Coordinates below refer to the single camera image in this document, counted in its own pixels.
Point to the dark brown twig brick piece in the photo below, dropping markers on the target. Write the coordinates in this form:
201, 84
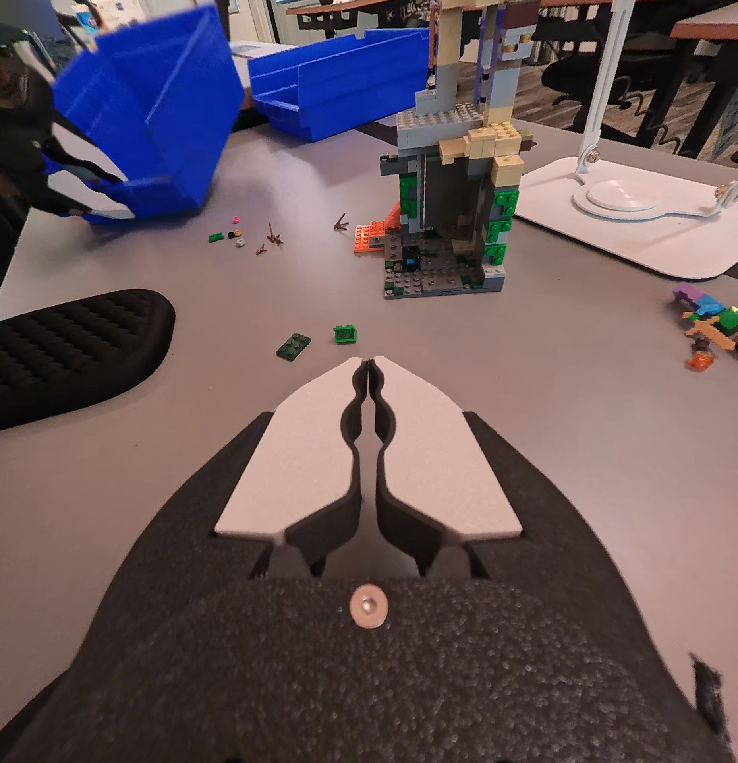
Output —
340, 225

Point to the black office chair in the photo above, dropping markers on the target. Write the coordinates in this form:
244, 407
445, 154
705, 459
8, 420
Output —
583, 71

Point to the toy brick castle model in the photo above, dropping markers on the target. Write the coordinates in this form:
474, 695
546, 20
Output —
446, 196

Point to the pile of colourful loose bricks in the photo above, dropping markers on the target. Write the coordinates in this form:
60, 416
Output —
714, 322

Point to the black wrist rest cushion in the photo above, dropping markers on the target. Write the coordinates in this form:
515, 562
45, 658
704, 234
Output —
65, 351

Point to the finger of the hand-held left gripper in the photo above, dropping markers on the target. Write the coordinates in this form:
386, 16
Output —
77, 161
95, 202

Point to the dark green plate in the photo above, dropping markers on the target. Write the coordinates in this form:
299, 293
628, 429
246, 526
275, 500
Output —
294, 346

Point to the wooden far table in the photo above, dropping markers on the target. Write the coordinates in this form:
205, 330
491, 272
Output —
345, 6

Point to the wooden white book stand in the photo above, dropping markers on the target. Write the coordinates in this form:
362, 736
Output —
613, 238

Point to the blue plastic storage bin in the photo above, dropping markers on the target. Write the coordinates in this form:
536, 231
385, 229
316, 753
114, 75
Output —
345, 89
166, 89

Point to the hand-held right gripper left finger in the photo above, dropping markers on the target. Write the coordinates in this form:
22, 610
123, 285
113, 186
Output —
285, 471

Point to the green plant brick piece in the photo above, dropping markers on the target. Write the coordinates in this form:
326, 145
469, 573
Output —
345, 334

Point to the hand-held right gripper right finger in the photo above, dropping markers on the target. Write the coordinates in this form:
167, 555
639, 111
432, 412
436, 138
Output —
452, 471

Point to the grey side desk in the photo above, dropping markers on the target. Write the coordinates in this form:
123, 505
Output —
714, 24

